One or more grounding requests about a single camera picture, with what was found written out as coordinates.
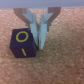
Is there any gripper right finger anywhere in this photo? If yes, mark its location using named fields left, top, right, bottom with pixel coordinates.
left=38, top=6, right=62, bottom=50

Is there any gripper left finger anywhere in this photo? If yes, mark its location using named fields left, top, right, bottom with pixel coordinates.
left=13, top=7, right=44, bottom=50

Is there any purple block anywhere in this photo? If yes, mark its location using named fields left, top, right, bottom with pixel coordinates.
left=9, top=28, right=39, bottom=59

